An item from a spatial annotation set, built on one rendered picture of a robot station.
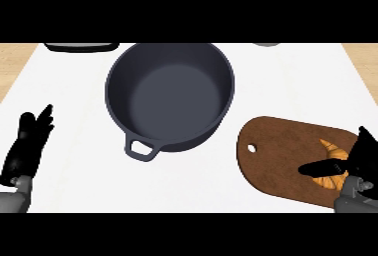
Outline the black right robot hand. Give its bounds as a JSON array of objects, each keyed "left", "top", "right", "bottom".
[{"left": 296, "top": 125, "right": 378, "bottom": 201}]

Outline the dark grey oval pot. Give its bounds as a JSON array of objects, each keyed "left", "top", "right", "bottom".
[{"left": 103, "top": 43, "right": 236, "bottom": 163}]

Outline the brown wooden cutting board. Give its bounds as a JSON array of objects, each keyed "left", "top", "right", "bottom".
[{"left": 236, "top": 115, "right": 361, "bottom": 210}]

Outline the black flat tray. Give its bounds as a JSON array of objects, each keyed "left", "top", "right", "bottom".
[{"left": 42, "top": 43, "right": 121, "bottom": 53}]

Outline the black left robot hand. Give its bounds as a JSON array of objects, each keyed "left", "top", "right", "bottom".
[{"left": 0, "top": 103, "right": 56, "bottom": 188}]

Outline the golden croissant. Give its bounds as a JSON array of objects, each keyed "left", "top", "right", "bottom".
[{"left": 311, "top": 138, "right": 351, "bottom": 192}]

